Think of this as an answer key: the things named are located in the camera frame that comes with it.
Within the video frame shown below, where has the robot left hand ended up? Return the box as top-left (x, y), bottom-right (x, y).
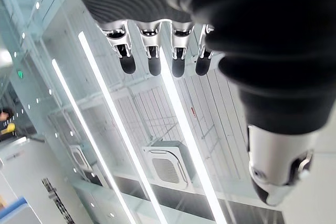
top-left (62, 0), bottom-right (336, 207)

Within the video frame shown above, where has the white ceiling air conditioner cassette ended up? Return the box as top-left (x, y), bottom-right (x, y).
top-left (142, 139), bottom-right (197, 191)

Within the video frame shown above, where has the white cabinet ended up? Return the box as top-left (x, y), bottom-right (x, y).
top-left (0, 136), bottom-right (89, 224)

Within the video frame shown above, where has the long white ceiling light strip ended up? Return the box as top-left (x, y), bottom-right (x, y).
top-left (78, 30), bottom-right (169, 224)
top-left (51, 58), bottom-right (138, 224)
top-left (159, 47), bottom-right (227, 224)

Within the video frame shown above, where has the person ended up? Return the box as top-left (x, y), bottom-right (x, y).
top-left (0, 106), bottom-right (15, 141)

